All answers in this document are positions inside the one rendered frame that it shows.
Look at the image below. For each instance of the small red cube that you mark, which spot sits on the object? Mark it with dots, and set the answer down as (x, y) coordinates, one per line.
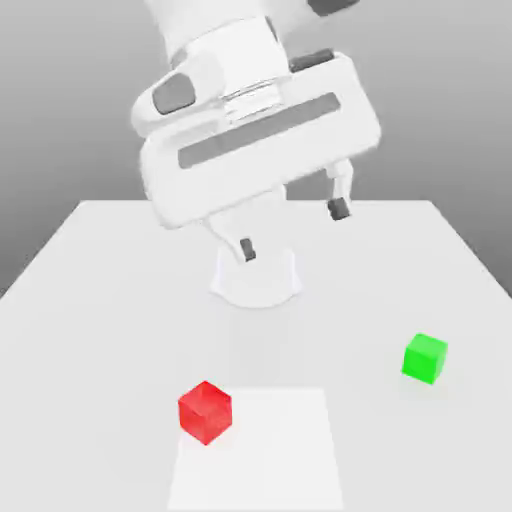
(204, 412)

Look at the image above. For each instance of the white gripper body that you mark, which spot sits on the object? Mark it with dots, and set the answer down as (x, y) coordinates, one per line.
(256, 176)

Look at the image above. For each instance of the small green cube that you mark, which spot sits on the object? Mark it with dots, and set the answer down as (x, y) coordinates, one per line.
(424, 360)

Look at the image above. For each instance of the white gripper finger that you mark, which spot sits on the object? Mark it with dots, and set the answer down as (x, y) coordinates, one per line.
(340, 188)
(244, 248)

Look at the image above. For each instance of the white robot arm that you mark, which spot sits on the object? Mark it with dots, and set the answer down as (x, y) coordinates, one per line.
(216, 36)

